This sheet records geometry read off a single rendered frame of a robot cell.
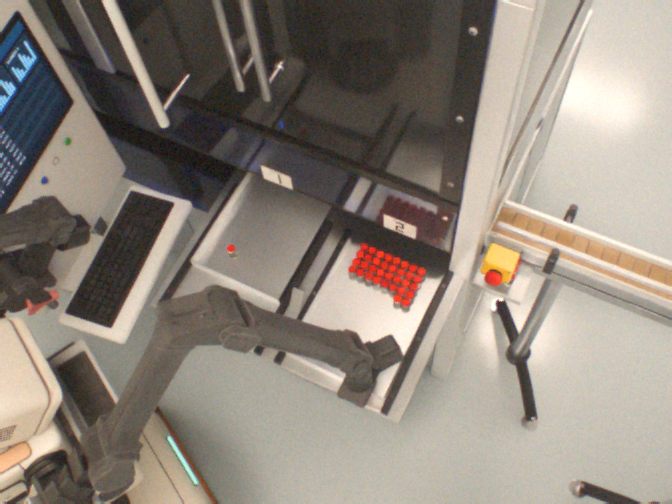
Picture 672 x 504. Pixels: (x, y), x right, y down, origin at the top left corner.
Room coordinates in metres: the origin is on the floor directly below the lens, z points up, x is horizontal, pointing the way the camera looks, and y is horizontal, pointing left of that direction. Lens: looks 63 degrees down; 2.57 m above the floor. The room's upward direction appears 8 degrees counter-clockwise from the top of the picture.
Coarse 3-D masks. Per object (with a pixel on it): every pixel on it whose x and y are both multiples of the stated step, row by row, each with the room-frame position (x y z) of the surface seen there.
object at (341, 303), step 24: (336, 264) 0.80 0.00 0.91; (336, 288) 0.75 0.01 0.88; (360, 288) 0.74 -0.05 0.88; (432, 288) 0.71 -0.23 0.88; (312, 312) 0.69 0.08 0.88; (336, 312) 0.68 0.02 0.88; (360, 312) 0.68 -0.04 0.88; (384, 312) 0.67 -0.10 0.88; (360, 336) 0.61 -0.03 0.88; (408, 336) 0.60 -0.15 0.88; (312, 360) 0.57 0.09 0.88; (384, 384) 0.49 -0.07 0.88
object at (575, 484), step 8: (576, 480) 0.32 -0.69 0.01; (576, 488) 0.29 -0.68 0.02; (584, 488) 0.28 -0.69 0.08; (592, 488) 0.28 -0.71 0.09; (600, 488) 0.27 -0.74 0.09; (576, 496) 0.27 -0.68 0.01; (584, 496) 0.27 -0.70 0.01; (592, 496) 0.26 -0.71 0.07; (600, 496) 0.25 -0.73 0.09; (608, 496) 0.25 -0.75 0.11; (616, 496) 0.24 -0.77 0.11; (624, 496) 0.24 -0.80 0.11
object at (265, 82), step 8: (240, 0) 0.93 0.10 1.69; (248, 0) 0.93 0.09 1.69; (248, 8) 0.92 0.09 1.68; (248, 16) 0.92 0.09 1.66; (248, 24) 0.92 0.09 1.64; (256, 24) 0.93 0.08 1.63; (248, 32) 0.93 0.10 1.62; (256, 32) 0.93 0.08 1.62; (248, 40) 0.93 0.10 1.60; (256, 40) 0.92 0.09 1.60; (256, 48) 0.92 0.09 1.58; (256, 56) 0.92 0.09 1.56; (256, 64) 0.93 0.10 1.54; (264, 64) 0.93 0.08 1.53; (280, 64) 0.98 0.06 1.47; (264, 72) 0.93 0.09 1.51; (280, 72) 0.98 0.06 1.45; (264, 80) 0.92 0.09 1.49; (272, 80) 0.95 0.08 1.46; (264, 88) 0.92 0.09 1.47; (264, 96) 0.93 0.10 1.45; (272, 96) 0.93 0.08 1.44
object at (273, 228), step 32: (256, 192) 1.07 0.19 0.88; (288, 192) 1.05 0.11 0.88; (224, 224) 0.98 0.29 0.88; (256, 224) 0.97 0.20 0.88; (288, 224) 0.95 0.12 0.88; (320, 224) 0.92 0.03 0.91; (224, 256) 0.88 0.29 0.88; (256, 256) 0.87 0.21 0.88; (288, 256) 0.86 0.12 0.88; (256, 288) 0.77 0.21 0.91; (288, 288) 0.76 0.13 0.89
